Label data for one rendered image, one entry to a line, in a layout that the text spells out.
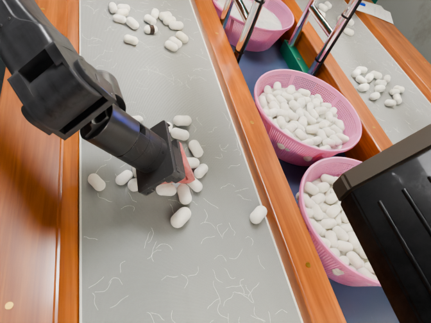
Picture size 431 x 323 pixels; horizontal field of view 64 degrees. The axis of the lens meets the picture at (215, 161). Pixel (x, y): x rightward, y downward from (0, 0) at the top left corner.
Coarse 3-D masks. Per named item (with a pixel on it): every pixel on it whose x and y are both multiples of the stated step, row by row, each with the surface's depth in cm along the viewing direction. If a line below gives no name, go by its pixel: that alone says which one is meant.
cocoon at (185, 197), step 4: (180, 184) 57; (184, 184) 56; (180, 188) 56; (184, 188) 56; (188, 188) 56; (180, 192) 55; (184, 192) 55; (188, 192) 55; (180, 196) 55; (184, 196) 55; (188, 196) 55; (180, 200) 55; (184, 200) 55; (188, 200) 55
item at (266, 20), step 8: (224, 0) 109; (248, 0) 113; (248, 8) 108; (264, 8) 113; (240, 16) 106; (264, 16) 109; (272, 16) 112; (256, 24) 104; (264, 24) 106; (272, 24) 108; (280, 24) 110; (240, 32) 100
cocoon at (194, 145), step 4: (192, 140) 63; (196, 140) 63; (192, 144) 62; (196, 144) 62; (192, 148) 62; (196, 148) 62; (200, 148) 62; (192, 152) 62; (196, 152) 62; (200, 152) 62; (196, 156) 62; (200, 156) 63
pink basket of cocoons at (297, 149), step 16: (272, 80) 85; (288, 80) 88; (304, 80) 88; (320, 80) 87; (256, 96) 75; (336, 96) 87; (352, 112) 83; (272, 128) 72; (352, 128) 82; (272, 144) 76; (288, 144) 73; (304, 144) 70; (352, 144) 74; (288, 160) 78; (304, 160) 76
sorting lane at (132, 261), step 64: (128, 0) 90; (128, 64) 74; (192, 64) 81; (192, 128) 68; (128, 192) 55; (192, 192) 58; (256, 192) 62; (128, 256) 48; (192, 256) 51; (256, 256) 54; (128, 320) 43; (192, 320) 45; (256, 320) 48
